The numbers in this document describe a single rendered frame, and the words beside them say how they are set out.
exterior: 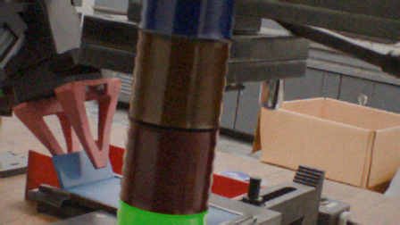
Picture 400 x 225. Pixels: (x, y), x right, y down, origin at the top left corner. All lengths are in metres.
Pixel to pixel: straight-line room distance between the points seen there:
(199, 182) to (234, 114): 5.57
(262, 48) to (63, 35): 0.18
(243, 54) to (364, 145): 2.31
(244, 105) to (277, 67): 5.21
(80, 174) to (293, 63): 0.21
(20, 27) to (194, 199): 0.38
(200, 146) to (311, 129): 2.65
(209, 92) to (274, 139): 2.73
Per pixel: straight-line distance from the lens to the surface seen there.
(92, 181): 0.71
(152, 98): 0.31
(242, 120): 5.86
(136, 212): 0.32
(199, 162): 0.31
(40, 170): 0.92
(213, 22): 0.30
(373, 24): 0.51
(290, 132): 3.00
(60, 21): 0.69
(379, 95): 5.35
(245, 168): 1.22
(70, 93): 0.67
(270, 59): 0.62
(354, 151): 2.89
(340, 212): 0.96
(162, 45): 0.31
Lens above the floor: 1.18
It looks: 10 degrees down
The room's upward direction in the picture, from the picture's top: 8 degrees clockwise
